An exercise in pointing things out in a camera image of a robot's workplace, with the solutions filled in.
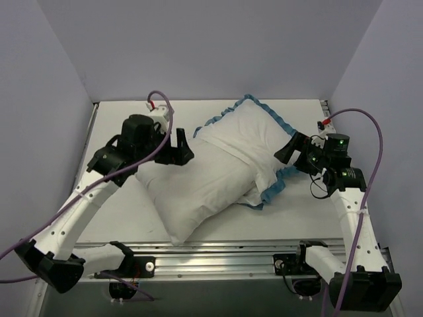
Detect white pillow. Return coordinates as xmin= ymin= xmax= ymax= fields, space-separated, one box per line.
xmin=136 ymin=139 xmax=254 ymax=246

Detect blue houndstooth pillow with pillowcase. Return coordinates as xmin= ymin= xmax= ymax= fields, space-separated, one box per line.
xmin=193 ymin=94 xmax=299 ymax=210

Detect aluminium rail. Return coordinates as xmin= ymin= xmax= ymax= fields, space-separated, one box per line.
xmin=71 ymin=102 xmax=100 ymax=190
xmin=318 ymin=108 xmax=383 ymax=251

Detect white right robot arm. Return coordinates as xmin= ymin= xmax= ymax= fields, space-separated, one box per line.
xmin=274 ymin=132 xmax=402 ymax=312

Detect aluminium right side rail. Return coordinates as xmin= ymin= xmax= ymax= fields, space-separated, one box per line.
xmin=318 ymin=108 xmax=383 ymax=251

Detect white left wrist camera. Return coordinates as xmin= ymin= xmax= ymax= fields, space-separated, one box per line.
xmin=145 ymin=102 xmax=174 ymax=133

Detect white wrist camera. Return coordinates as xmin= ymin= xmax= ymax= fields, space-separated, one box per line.
xmin=145 ymin=102 xmax=174 ymax=133
xmin=317 ymin=118 xmax=336 ymax=139

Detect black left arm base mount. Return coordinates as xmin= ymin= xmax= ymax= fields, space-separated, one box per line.
xmin=95 ymin=256 xmax=156 ymax=279

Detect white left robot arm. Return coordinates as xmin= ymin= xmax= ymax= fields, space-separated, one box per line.
xmin=14 ymin=111 xmax=194 ymax=294

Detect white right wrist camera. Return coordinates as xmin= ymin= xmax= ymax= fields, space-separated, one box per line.
xmin=317 ymin=118 xmax=336 ymax=139

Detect aluminium front rail frame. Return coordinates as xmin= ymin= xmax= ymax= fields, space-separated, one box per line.
xmin=75 ymin=240 xmax=347 ymax=279

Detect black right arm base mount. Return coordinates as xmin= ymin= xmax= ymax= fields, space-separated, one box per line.
xmin=272 ymin=253 xmax=319 ymax=276

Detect aluminium left side rail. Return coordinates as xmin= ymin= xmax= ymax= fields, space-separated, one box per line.
xmin=71 ymin=102 xmax=100 ymax=190

